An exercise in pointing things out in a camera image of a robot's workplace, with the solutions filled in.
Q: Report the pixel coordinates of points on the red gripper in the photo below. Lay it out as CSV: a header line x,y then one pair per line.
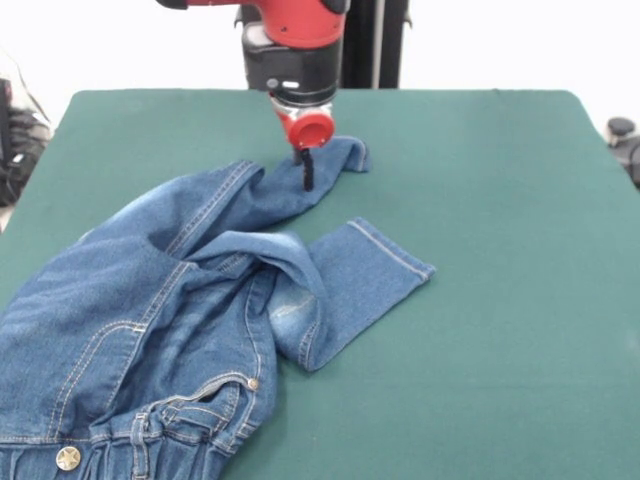
x,y
312,131

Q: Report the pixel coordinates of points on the blue denim jeans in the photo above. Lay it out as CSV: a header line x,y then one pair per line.
x,y
125,300

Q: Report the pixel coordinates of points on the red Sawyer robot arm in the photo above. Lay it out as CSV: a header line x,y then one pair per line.
x,y
300,25

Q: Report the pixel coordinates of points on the dark green table cloth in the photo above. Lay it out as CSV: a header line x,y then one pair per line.
x,y
500,300

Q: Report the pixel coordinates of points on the black equipment stand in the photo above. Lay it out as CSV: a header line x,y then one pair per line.
x,y
25,145

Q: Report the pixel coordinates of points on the grey wheeled base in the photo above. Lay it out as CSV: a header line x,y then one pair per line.
x,y
620,126

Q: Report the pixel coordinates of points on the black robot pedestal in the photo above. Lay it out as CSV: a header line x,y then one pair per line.
x,y
375,45

